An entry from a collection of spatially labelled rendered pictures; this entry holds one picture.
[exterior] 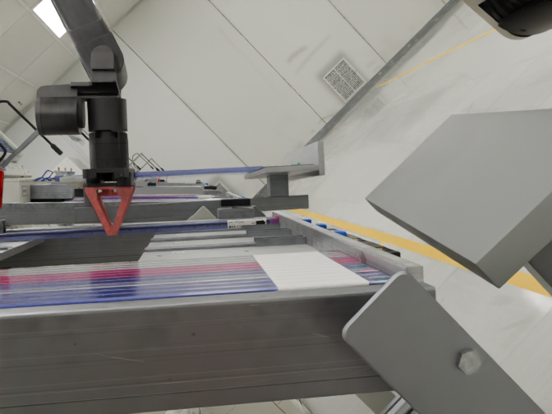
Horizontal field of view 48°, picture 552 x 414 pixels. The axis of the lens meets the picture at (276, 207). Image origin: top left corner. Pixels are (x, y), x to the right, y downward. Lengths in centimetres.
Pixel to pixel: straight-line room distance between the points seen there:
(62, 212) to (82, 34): 93
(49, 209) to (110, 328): 149
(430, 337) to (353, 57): 858
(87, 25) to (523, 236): 67
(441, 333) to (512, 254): 36
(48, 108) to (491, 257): 63
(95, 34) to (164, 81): 757
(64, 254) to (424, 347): 79
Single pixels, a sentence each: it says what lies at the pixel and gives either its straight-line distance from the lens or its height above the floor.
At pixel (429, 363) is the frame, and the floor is 71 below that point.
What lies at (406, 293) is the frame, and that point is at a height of 75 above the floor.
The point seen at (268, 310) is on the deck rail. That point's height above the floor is 78.
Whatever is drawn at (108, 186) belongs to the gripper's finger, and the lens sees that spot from 94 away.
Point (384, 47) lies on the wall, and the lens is 904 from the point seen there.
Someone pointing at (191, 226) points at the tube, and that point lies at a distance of 95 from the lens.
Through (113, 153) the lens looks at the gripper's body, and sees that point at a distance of 94.
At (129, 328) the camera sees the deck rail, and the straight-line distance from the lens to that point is 37.
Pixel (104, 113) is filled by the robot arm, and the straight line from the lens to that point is 94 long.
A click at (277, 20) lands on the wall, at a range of 879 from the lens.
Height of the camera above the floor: 87
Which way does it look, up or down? 7 degrees down
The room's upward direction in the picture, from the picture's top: 45 degrees counter-clockwise
